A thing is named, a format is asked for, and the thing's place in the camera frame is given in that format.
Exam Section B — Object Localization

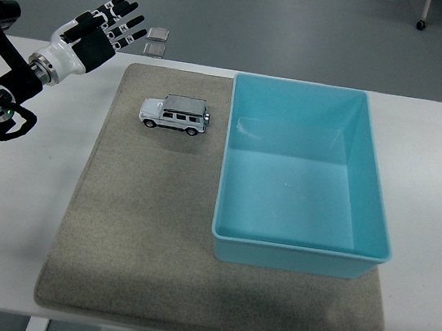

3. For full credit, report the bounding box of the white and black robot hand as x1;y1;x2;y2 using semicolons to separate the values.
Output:
27;0;152;87

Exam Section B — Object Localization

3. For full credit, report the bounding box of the white toy car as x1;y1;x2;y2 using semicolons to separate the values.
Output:
135;90;214;139

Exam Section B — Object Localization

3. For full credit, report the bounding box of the blue plastic box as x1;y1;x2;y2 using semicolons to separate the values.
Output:
206;71;415;285

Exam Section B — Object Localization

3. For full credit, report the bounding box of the silver square floor plate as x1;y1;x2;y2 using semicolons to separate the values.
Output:
142;41;168;59
146;26;171;43

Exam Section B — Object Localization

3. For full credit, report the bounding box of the beige felt mat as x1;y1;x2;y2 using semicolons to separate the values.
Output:
31;53;422;331

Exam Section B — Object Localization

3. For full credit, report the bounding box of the white table leg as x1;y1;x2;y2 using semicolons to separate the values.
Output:
23;316;51;331

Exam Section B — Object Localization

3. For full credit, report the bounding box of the white cart leg with caster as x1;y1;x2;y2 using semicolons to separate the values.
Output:
415;0;432;32

